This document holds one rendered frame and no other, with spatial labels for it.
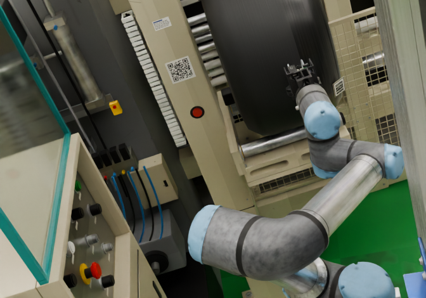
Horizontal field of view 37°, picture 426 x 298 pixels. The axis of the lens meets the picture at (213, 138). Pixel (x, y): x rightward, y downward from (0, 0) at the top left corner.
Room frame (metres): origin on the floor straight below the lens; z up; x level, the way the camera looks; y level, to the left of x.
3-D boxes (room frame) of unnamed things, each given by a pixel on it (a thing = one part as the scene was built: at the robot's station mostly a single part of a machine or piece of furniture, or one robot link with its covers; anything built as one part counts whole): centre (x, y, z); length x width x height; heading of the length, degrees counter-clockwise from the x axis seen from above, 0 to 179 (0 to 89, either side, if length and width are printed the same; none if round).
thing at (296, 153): (1.66, -0.23, 0.83); 0.36 x 0.09 x 0.06; 84
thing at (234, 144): (1.82, -0.07, 0.90); 0.40 x 0.03 x 0.10; 174
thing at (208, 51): (2.20, -0.07, 1.05); 0.20 x 0.15 x 0.30; 84
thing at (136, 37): (1.78, 0.10, 1.19); 0.05 x 0.04 x 0.48; 174
